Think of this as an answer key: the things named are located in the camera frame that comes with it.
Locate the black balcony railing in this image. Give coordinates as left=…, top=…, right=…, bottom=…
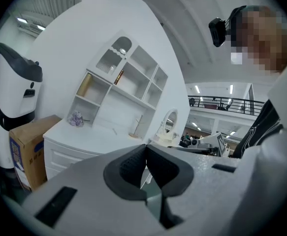
left=187, top=95, right=266, bottom=116

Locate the person's black shirt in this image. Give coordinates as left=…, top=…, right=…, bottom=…
left=231, top=98, right=285, bottom=160

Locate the white desk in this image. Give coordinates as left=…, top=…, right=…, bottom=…
left=42, top=118, right=154, bottom=182

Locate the white ornate vanity table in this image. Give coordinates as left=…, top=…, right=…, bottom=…
left=149, top=108, right=184, bottom=149

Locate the person's head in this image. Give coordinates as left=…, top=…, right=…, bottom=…
left=230, top=4, right=287, bottom=75

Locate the brown cardboard box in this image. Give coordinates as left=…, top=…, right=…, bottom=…
left=9, top=115, right=63, bottom=192

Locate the white black service robot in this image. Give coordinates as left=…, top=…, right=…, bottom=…
left=0, top=42, right=44, bottom=170

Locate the white drawer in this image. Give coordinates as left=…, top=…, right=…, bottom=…
left=49, top=147, right=91, bottom=172

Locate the wooden branch stand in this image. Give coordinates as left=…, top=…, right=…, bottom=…
left=128, top=114, right=144, bottom=140

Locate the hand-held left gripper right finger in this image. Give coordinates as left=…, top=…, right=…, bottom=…
left=146, top=143, right=249, bottom=236

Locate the black head camera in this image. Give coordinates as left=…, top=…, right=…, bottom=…
left=208, top=4, right=248, bottom=48

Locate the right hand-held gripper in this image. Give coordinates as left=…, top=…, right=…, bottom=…
left=179, top=131, right=229, bottom=157

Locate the red book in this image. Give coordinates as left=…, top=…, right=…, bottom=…
left=113, top=69, right=125, bottom=86

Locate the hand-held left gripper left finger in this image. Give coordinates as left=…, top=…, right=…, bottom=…
left=21, top=143, right=169, bottom=236

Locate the white shelf hutch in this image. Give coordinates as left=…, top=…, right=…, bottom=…
left=67, top=29, right=169, bottom=133

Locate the purple flower bunch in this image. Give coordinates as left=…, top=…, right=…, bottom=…
left=67, top=110, right=85, bottom=128

